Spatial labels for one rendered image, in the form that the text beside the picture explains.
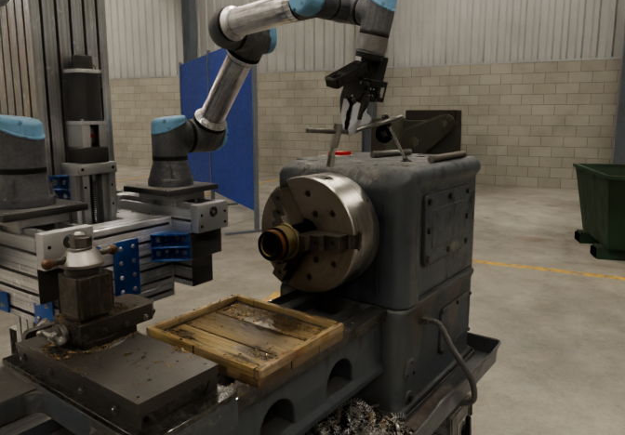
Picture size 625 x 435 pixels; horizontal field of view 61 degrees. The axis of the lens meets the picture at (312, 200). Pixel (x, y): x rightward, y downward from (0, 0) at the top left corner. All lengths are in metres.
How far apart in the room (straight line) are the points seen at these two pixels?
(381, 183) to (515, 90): 9.89
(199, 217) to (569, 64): 10.01
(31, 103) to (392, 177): 1.08
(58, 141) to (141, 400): 1.06
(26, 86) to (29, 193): 0.40
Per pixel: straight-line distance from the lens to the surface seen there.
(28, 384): 1.15
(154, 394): 0.90
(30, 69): 1.77
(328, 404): 1.37
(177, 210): 1.76
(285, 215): 1.36
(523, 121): 11.23
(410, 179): 1.42
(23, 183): 1.52
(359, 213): 1.35
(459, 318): 1.92
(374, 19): 1.35
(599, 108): 11.21
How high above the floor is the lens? 1.39
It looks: 9 degrees down
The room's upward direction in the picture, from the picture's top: straight up
